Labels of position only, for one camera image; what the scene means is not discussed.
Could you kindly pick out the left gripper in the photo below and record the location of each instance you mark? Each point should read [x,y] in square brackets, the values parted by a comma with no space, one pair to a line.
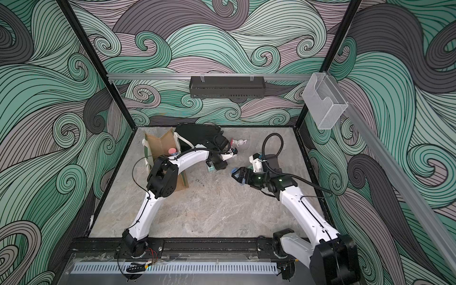
[222,167]

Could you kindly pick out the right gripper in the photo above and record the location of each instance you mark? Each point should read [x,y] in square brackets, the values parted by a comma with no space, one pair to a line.
[249,178]

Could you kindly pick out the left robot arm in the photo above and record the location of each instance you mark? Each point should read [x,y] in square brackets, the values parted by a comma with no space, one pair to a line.
[162,181]

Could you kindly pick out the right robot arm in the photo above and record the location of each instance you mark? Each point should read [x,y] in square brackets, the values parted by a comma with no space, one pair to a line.
[330,256]

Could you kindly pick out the white rabbit figurine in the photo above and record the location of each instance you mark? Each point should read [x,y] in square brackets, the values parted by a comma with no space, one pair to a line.
[238,143]

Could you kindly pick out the black ribbed case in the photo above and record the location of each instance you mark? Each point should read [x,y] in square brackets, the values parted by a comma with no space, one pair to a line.
[196,134]

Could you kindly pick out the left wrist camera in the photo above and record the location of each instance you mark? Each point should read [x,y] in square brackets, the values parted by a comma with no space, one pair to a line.
[232,152]

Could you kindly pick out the black wall tray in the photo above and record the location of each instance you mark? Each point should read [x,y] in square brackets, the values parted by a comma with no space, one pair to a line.
[227,87]

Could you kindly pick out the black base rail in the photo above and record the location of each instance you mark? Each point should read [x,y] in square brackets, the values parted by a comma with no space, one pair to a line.
[267,246]

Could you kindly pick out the clear plastic wall box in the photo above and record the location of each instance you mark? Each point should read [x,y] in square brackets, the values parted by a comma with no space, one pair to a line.
[324,99]

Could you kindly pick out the aluminium wall rail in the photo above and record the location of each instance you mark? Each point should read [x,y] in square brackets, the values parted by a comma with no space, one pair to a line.
[188,76]

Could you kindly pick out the white slotted cable duct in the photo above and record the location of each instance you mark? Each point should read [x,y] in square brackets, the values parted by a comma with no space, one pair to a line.
[177,268]

